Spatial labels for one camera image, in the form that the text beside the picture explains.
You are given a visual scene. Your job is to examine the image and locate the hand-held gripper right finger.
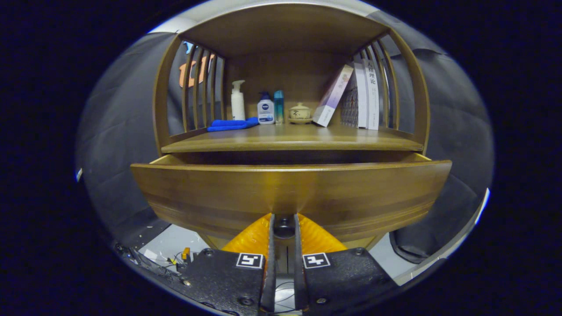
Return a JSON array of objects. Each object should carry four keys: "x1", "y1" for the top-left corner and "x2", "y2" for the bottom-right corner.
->
[{"x1": 293, "y1": 213, "x2": 398, "y2": 313}]

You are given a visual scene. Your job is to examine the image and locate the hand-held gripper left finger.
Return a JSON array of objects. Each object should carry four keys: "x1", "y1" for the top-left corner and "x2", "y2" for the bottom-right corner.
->
[{"x1": 178, "y1": 213, "x2": 276, "y2": 314}]

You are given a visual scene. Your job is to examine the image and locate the dark round drawer knob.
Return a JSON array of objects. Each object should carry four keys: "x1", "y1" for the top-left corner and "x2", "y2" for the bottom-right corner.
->
[{"x1": 273, "y1": 214, "x2": 296, "y2": 240}]

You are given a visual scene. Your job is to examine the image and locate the brown wooden drawer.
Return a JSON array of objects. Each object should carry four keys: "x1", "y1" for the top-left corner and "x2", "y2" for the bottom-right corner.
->
[{"x1": 130, "y1": 152, "x2": 453, "y2": 251}]

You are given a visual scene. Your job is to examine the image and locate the wooden countertop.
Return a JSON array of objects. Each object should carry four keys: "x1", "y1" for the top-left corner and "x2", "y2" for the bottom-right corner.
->
[{"x1": 161, "y1": 124, "x2": 424, "y2": 154}]

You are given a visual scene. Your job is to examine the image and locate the brown wooden cabinet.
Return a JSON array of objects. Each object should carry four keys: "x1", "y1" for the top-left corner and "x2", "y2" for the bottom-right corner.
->
[{"x1": 151, "y1": 4, "x2": 432, "y2": 251}]

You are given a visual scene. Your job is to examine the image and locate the blue folded cloth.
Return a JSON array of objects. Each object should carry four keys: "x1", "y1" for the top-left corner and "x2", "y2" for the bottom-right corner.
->
[{"x1": 207, "y1": 117, "x2": 259, "y2": 133}]

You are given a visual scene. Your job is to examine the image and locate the beige lidded tea bowl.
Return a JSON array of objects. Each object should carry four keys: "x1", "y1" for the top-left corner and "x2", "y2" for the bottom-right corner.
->
[{"x1": 288, "y1": 102, "x2": 313, "y2": 125}]

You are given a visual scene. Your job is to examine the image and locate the white lotion bottle blue cap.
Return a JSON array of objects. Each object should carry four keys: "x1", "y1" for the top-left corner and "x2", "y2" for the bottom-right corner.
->
[{"x1": 257, "y1": 91, "x2": 275, "y2": 125}]

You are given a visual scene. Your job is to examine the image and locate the dark patterned book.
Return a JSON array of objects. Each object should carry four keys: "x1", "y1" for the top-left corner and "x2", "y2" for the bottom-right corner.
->
[{"x1": 340, "y1": 75, "x2": 360, "y2": 128}]

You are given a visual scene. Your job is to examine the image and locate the white pump bottle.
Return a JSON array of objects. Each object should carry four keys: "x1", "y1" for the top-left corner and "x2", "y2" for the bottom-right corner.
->
[{"x1": 231, "y1": 80, "x2": 246, "y2": 121}]

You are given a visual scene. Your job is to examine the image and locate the slim teal bottle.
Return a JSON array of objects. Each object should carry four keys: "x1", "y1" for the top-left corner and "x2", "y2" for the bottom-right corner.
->
[{"x1": 274, "y1": 90, "x2": 285, "y2": 124}]

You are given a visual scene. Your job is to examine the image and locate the purple and white book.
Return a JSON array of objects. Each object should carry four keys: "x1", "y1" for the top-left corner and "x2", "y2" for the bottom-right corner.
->
[{"x1": 313, "y1": 65, "x2": 354, "y2": 128}]

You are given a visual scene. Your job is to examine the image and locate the plain white book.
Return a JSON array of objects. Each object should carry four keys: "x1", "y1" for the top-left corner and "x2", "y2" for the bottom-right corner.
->
[{"x1": 353, "y1": 61, "x2": 368, "y2": 129}]

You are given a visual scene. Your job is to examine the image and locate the white book black lettering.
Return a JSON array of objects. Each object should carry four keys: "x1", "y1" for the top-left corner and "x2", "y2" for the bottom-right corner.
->
[{"x1": 362, "y1": 59, "x2": 380, "y2": 130}]

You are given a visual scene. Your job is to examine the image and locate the tangled black floor cables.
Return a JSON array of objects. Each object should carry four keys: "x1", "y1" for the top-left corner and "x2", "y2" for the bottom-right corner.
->
[{"x1": 113, "y1": 243, "x2": 194, "y2": 275}]

